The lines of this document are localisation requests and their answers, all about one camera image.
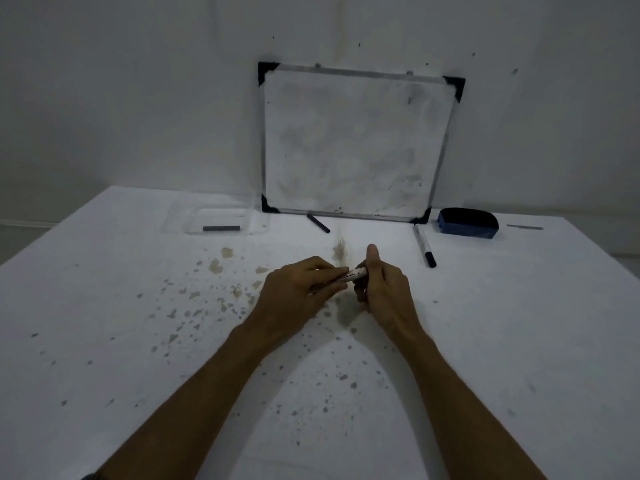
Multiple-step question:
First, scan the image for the person's left hand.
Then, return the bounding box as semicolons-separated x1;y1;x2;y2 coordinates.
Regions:
247;256;350;339

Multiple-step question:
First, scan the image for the person's right hand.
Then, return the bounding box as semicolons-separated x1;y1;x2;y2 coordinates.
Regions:
354;244;426;340

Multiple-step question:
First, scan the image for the person's right forearm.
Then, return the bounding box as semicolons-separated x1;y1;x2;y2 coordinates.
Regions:
385;327;548;480

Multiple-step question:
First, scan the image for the person's left forearm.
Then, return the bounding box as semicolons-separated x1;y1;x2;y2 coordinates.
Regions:
94;320;288;480

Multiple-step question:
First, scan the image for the white marker with black cap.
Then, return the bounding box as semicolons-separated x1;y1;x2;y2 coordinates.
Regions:
413;223;437;269

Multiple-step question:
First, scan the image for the blue whiteboard eraser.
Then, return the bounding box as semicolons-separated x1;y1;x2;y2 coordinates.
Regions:
437;208;500;240

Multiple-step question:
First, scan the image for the framed whiteboard with black corners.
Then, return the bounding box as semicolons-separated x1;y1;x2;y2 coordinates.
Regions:
257;61;466;225

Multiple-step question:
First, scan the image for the clear plastic tray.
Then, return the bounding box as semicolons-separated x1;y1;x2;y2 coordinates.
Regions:
161;196;271;237

